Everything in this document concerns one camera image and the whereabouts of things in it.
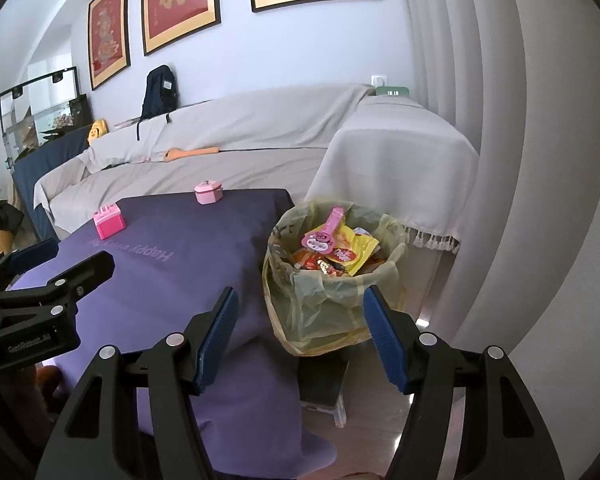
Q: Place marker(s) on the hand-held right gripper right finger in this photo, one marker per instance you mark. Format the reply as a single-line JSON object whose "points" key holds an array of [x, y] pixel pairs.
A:
{"points": [[387, 345]]}

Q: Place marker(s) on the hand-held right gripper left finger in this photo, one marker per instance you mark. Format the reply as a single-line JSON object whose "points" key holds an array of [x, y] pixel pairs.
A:
{"points": [[217, 340]]}

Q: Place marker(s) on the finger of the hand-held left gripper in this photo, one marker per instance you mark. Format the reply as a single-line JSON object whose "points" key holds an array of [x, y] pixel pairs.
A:
{"points": [[32, 256], [90, 270]]}

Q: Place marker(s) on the bin with yellow bag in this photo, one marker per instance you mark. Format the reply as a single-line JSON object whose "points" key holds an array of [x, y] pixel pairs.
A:
{"points": [[325, 310]]}

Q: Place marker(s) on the red snack wrapper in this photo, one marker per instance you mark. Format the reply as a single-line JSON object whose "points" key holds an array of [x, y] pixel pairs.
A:
{"points": [[332, 267]]}

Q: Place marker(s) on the yellow snack packet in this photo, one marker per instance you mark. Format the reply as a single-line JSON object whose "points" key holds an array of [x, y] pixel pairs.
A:
{"points": [[357, 247]]}

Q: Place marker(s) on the orange snack wrapper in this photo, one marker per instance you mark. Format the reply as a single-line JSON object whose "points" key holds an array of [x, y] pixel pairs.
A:
{"points": [[305, 261]]}

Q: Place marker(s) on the pink toy box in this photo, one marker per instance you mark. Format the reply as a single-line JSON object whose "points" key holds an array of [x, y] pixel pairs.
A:
{"points": [[109, 224]]}

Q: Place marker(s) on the brown fuzzy thing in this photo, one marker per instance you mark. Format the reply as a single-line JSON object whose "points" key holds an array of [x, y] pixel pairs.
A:
{"points": [[48, 379]]}

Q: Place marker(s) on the dark low stand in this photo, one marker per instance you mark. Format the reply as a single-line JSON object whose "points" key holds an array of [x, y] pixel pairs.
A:
{"points": [[322, 380]]}

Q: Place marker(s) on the purple tablecloth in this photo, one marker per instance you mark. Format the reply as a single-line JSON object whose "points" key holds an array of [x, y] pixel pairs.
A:
{"points": [[180, 270]]}

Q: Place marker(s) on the dark blue cover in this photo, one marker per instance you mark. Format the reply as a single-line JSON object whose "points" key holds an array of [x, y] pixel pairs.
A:
{"points": [[40, 165]]}

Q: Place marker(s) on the yellow plush toy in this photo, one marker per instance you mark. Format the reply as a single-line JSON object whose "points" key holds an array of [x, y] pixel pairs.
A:
{"points": [[98, 131]]}

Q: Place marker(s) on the pink toy pot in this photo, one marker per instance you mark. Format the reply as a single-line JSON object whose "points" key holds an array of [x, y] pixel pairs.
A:
{"points": [[209, 192]]}

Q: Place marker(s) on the glass tank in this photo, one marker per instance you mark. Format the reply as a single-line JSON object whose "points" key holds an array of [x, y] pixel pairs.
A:
{"points": [[40, 105]]}

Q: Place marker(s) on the dark backpack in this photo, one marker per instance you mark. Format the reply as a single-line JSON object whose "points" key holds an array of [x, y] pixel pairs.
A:
{"points": [[160, 90]]}

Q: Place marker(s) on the grey covered sofa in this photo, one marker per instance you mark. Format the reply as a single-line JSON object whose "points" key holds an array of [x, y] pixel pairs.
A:
{"points": [[230, 125]]}

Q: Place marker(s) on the tall red framed picture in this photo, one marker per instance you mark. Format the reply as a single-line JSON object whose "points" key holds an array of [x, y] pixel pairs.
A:
{"points": [[109, 30]]}

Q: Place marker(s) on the green clock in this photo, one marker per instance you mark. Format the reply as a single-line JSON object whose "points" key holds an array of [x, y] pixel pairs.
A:
{"points": [[393, 91]]}

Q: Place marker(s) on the white curtain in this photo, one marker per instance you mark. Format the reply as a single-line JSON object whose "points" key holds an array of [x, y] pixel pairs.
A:
{"points": [[505, 110]]}

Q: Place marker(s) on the red picture with gold character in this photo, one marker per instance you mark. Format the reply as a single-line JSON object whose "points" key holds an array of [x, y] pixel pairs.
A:
{"points": [[180, 5]]}

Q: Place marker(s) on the white wall plug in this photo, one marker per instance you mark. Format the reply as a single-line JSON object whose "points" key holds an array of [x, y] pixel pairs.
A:
{"points": [[378, 80]]}

